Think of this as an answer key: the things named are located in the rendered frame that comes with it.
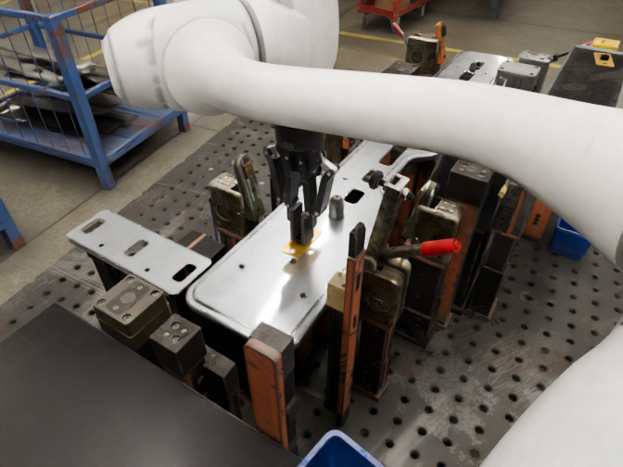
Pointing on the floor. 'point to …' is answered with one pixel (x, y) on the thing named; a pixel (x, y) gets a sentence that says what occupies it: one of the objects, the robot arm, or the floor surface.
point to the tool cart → (390, 9)
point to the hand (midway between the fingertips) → (301, 223)
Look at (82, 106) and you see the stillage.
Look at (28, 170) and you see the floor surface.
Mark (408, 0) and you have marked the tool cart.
